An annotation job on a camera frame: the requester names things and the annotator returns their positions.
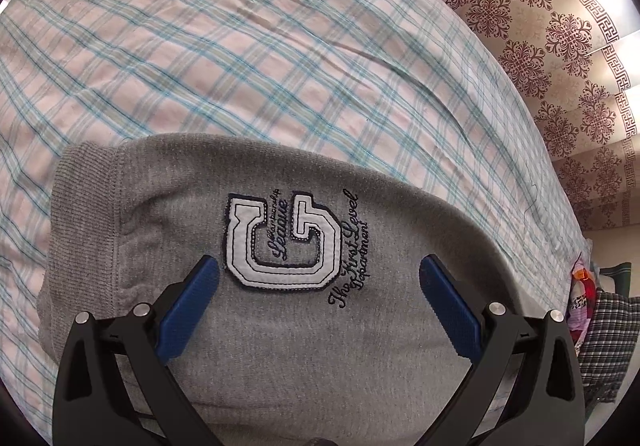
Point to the black white checked pillow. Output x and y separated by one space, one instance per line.
605 354

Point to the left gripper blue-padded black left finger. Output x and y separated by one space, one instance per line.
91 402

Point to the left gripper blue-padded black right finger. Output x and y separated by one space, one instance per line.
546 405

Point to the beige patterned curtain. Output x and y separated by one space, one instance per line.
570 61

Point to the plaid bed sheet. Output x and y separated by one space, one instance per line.
402 87

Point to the grey sweatpants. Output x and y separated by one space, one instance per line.
319 326

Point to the red floral pillow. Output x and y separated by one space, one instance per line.
582 302

